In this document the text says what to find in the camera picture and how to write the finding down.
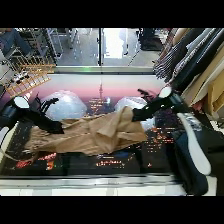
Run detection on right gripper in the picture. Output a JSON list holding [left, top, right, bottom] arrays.
[[131, 101, 158, 123]]

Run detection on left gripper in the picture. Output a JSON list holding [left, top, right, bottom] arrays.
[[43, 119, 65, 135]]

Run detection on tan garment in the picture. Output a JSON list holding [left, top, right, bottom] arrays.
[[23, 105, 149, 158]]

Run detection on striped shirt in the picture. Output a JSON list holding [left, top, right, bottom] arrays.
[[153, 29, 188, 83]]

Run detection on beige garment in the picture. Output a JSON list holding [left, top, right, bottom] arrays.
[[182, 46, 224, 113]]

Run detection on person's legs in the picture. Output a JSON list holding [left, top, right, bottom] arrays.
[[0, 28, 33, 58]]

